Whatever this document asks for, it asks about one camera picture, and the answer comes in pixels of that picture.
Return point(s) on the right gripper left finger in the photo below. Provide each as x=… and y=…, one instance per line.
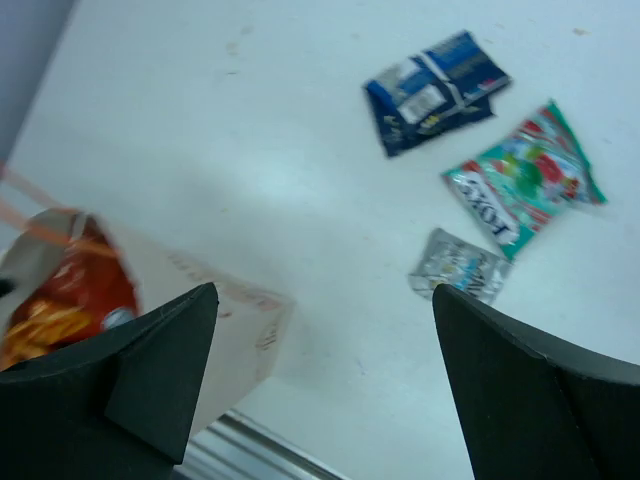
x=119, y=405

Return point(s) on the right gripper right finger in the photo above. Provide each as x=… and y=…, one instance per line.
x=532, y=405

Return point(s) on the orange Doritos chip bag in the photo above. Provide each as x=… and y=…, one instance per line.
x=61, y=295

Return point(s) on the small silver snack packet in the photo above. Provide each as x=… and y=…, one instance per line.
x=447, y=259

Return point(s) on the green Fox's candy bag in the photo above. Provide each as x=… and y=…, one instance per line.
x=519, y=185

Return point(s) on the blue snack packet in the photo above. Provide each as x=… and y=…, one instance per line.
x=438, y=90

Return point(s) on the aluminium mounting rail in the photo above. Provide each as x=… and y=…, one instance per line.
x=236, y=447

